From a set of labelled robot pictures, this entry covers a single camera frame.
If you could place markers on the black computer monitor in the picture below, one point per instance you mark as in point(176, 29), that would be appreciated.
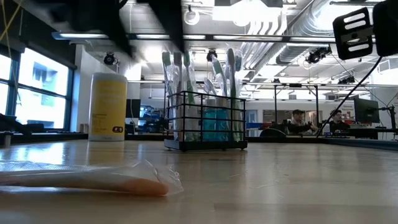
point(366, 110)

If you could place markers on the long ceiling light strip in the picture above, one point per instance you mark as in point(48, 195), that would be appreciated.
point(248, 38)
point(84, 36)

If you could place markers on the small teal mouthwash bottle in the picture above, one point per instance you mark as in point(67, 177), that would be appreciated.
point(209, 124)
point(222, 124)

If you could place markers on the small dark screen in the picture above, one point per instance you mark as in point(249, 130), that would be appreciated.
point(133, 108)

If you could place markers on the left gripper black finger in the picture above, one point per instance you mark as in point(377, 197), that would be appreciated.
point(99, 15)
point(169, 15)

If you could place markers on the large window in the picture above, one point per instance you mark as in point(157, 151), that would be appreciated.
point(40, 93)

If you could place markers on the black ceiling camera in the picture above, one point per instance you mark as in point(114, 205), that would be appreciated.
point(109, 59)

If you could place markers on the person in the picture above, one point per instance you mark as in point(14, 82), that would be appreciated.
point(337, 123)
point(298, 123)

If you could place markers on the silver ventilation duct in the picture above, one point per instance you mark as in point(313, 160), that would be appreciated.
point(311, 18)

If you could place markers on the blue toothbrush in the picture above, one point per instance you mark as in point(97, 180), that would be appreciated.
point(231, 59)
point(238, 60)

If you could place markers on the black ceiling spotlight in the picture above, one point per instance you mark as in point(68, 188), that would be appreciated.
point(317, 55)

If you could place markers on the yellow bottle with white cap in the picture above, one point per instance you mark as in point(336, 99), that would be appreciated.
point(107, 105)

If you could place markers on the black metal rack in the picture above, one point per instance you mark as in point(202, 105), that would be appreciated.
point(275, 102)

